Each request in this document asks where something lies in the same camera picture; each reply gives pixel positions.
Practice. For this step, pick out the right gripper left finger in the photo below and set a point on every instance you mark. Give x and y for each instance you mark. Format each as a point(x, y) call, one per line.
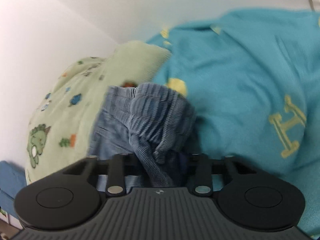
point(116, 182)

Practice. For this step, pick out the blue folded cushion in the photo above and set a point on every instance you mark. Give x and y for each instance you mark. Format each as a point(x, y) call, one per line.
point(12, 180)

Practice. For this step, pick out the teal smiley bed sheet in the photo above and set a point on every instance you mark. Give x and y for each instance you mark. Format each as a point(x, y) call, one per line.
point(253, 78)

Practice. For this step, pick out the green dinosaur fleece blanket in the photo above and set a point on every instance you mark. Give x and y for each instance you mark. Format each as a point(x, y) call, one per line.
point(60, 129)

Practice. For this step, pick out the light blue denim jeans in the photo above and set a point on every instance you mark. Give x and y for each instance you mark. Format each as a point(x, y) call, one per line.
point(151, 121)

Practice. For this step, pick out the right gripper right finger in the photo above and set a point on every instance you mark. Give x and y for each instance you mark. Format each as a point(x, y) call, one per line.
point(201, 167)

